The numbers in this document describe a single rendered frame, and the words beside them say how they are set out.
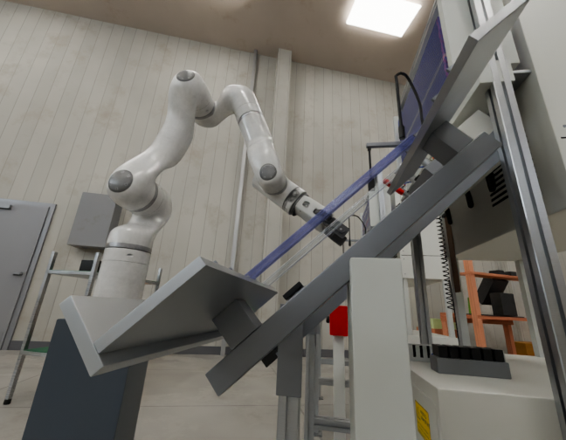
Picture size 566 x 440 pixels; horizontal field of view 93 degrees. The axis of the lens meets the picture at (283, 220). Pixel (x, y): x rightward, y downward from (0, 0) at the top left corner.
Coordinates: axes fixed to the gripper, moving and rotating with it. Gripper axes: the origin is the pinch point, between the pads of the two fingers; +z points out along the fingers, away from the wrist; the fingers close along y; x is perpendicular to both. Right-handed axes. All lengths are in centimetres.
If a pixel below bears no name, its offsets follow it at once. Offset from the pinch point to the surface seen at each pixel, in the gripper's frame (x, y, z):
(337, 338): 26, 94, 23
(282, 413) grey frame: 38.2, -14.0, 13.9
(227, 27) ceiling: -289, 309, -492
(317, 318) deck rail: 20.7, -10.0, 8.2
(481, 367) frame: 4.3, 5.1, 44.4
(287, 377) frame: 32.8, -14.4, 10.7
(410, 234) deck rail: -7.5, -10.0, 12.8
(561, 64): -69, -10, 17
